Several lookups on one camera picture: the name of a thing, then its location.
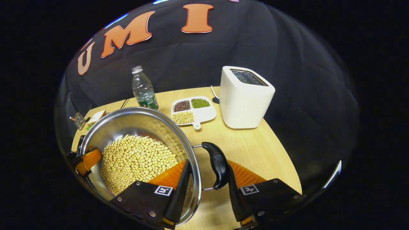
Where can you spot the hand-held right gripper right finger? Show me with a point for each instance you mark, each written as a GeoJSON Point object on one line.
{"type": "Point", "coordinates": [235, 198]}

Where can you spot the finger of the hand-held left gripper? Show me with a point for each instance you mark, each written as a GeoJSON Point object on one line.
{"type": "Point", "coordinates": [89, 160]}

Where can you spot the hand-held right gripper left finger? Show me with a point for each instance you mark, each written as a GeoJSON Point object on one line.
{"type": "Point", "coordinates": [179, 191]}

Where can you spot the large pile of yellow soybeans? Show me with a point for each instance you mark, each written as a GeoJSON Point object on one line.
{"type": "Point", "coordinates": [134, 159]}

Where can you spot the stainless steel pot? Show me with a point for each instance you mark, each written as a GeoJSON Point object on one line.
{"type": "Point", "coordinates": [134, 123]}

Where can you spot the sandwich with lettuce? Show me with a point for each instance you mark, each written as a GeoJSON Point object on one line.
{"type": "Point", "coordinates": [96, 117]}

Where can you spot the small pile of soybeans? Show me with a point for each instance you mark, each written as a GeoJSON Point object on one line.
{"type": "Point", "coordinates": [183, 117]}

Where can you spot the white divided plate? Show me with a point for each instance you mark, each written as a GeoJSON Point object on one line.
{"type": "Point", "coordinates": [206, 114]}

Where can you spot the pile of dark red beans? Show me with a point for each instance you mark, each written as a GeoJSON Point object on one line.
{"type": "Point", "coordinates": [182, 106]}

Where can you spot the clear plastic water bottle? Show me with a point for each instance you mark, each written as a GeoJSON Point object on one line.
{"type": "Point", "coordinates": [144, 89]}

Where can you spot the pile of green mung beans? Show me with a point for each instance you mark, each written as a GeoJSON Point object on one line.
{"type": "Point", "coordinates": [200, 103]}

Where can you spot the white toaster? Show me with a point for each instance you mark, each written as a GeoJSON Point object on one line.
{"type": "Point", "coordinates": [243, 102]}

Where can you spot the black backdrop cloth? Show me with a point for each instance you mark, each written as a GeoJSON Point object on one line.
{"type": "Point", "coordinates": [287, 48]}

